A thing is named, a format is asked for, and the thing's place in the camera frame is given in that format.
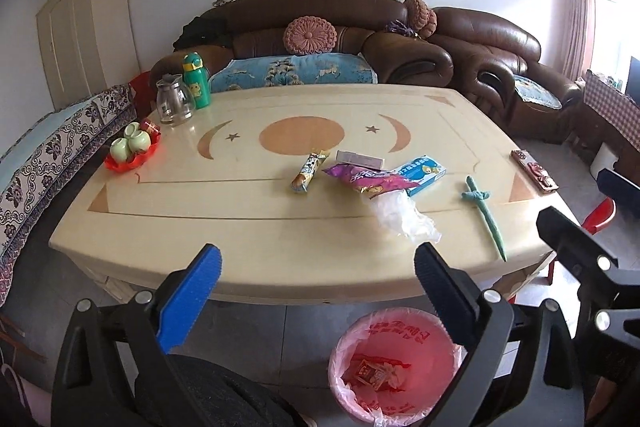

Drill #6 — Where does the cardboard piece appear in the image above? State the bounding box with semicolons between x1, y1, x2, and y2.
495;264;556;303

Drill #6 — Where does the purple snack bag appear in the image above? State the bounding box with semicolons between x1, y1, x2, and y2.
321;162;416;202

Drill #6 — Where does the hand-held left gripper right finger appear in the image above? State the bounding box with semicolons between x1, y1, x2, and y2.
414;242;586;427

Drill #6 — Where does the green knitted toy sword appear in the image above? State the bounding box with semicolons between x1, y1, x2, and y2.
461;176;508;262

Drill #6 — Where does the blue printed armchair cover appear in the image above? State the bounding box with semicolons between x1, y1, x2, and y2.
512;74;563;110

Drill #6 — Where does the small white box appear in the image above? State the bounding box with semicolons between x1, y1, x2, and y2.
336;150;385;170

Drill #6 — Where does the red tray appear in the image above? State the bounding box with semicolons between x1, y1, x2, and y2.
104;127;162;172

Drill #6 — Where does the red packet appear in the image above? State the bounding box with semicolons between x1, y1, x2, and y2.
350;357;391;390

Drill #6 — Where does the blue medicine box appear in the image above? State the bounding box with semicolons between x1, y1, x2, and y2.
390;154;447;198

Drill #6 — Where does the red plastic stool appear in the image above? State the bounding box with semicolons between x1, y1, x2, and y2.
537;197;617;283

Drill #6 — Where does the black screen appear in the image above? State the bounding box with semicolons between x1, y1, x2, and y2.
625;56;640;108

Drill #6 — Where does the brown leather sofa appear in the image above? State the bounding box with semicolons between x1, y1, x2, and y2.
150;0;455;95

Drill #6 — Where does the pink curtain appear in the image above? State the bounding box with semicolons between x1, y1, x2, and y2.
565;0;596;80

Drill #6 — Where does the purple floral patterned cover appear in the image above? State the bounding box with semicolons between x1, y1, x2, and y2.
0;84;138;308

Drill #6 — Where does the purple knitted item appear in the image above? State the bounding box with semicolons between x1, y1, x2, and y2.
384;19;418;38

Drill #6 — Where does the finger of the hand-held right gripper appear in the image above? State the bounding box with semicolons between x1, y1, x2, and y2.
536;206;640;383
596;168;640;214

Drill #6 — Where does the window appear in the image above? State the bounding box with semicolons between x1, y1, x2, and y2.
590;0;640;72

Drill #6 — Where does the checked tablecloth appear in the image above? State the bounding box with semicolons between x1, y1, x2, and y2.
582;69;640;158

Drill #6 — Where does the white bucket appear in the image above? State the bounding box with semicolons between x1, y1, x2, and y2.
590;142;618;178

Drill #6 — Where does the brown decorated case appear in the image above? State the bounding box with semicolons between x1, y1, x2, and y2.
511;149;558;194

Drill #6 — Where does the green kids water bottle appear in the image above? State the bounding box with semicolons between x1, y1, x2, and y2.
181;52;212;110

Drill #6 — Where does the snack bar wrapper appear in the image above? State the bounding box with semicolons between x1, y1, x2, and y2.
290;149;331;195

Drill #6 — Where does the brown leather armchair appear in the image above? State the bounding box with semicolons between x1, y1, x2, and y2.
431;7;583;145

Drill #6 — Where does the red plastic chair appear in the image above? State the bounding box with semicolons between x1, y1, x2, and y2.
129;69;158;118

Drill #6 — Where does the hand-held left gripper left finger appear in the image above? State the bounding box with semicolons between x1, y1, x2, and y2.
50;243;223;427

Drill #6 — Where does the glass pitcher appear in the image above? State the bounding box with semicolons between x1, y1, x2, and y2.
156;73;196;126

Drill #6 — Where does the cream cabinet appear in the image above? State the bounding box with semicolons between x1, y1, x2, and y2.
36;0;141;112

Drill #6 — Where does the clear plastic bag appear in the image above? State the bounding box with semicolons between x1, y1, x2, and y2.
367;191;443;244

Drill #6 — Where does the black clothing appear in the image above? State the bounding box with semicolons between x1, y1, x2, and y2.
172;14;233;52

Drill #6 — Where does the round pink knitted cushion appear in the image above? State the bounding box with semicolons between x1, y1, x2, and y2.
402;0;437;38
283;16;335;56

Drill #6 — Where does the pink lined bin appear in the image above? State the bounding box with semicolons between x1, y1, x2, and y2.
328;307;463;427

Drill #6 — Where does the blue printed sofa cover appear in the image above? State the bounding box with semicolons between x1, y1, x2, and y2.
208;53;379;94

